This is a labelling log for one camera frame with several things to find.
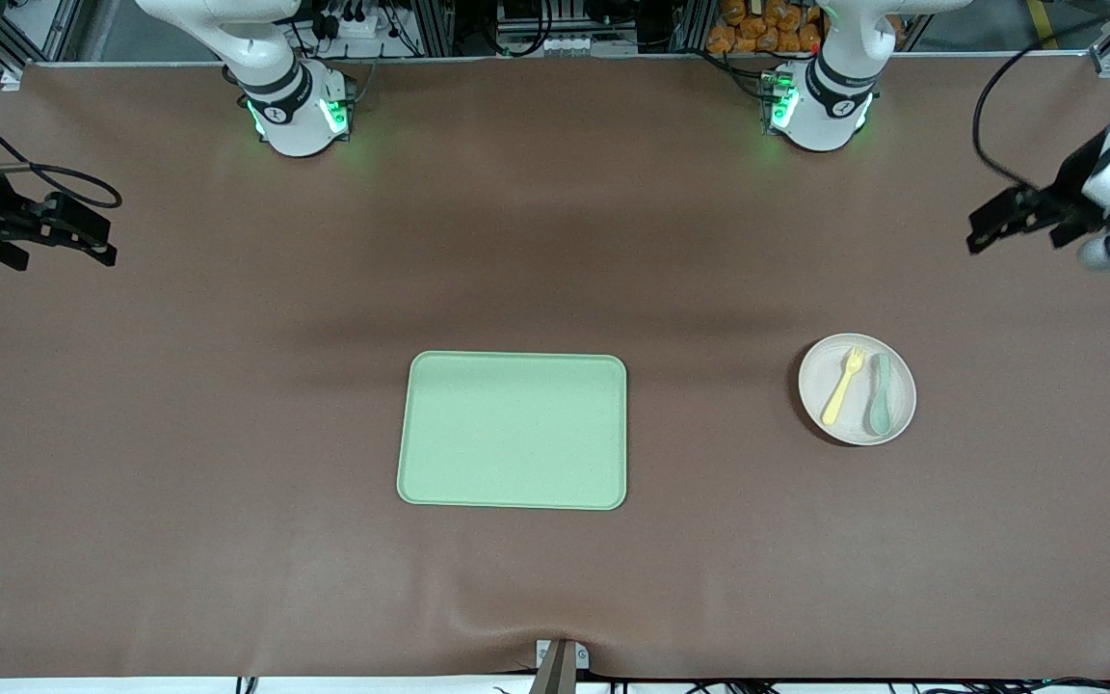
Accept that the yellow plastic fork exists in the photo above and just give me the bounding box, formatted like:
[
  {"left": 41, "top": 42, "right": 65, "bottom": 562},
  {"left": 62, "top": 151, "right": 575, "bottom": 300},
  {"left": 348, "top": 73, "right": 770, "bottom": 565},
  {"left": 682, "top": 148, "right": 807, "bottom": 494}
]
[{"left": 821, "top": 347, "right": 866, "bottom": 427}]

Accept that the beige round plate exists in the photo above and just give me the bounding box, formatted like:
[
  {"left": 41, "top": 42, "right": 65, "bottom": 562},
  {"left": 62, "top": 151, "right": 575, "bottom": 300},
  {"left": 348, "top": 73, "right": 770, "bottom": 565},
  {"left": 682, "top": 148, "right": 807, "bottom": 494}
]
[{"left": 798, "top": 334, "right": 918, "bottom": 447}]

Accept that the grey-green plastic spoon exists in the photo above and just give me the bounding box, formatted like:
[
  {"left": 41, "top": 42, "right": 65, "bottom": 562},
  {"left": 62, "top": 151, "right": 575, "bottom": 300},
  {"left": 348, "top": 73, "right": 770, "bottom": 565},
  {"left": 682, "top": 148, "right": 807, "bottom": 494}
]
[{"left": 867, "top": 353, "right": 895, "bottom": 437}]

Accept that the brown table mat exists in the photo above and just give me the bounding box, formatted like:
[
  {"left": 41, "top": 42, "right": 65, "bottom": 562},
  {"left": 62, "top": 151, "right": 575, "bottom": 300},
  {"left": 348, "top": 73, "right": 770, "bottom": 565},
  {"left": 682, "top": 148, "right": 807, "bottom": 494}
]
[{"left": 0, "top": 53, "right": 1110, "bottom": 681}]

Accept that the bag of orange bread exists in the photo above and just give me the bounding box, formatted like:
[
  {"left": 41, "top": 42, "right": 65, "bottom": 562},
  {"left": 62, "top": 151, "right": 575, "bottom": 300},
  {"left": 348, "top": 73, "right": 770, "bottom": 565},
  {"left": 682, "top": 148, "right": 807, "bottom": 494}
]
[{"left": 706, "top": 0, "right": 824, "bottom": 56}]

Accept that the white power strip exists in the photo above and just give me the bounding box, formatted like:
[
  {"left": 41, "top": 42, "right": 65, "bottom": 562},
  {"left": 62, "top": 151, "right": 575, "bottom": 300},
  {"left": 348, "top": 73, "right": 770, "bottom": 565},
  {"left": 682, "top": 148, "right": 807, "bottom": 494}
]
[{"left": 322, "top": 8, "right": 394, "bottom": 41}]

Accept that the light green rectangular tray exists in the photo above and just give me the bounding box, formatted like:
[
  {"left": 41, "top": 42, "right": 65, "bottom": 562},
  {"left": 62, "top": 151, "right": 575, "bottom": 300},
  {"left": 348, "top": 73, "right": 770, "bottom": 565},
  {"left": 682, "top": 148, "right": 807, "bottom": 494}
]
[{"left": 396, "top": 351, "right": 629, "bottom": 511}]

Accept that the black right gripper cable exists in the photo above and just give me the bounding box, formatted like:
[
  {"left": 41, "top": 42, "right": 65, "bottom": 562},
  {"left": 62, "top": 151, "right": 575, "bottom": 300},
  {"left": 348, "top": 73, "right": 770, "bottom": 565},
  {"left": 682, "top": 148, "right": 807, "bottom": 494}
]
[{"left": 0, "top": 77, "right": 123, "bottom": 210}]

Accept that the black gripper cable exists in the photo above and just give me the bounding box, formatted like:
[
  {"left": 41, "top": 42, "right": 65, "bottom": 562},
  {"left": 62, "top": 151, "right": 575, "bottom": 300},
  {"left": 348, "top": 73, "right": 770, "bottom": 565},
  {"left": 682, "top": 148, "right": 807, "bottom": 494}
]
[
  {"left": 971, "top": 5, "right": 1110, "bottom": 190},
  {"left": 0, "top": 77, "right": 123, "bottom": 210}
]

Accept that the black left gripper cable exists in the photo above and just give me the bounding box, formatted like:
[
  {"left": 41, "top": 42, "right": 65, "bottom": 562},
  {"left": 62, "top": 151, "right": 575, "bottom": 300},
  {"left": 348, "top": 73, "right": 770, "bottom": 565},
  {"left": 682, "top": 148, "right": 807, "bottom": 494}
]
[{"left": 971, "top": 5, "right": 1110, "bottom": 190}]

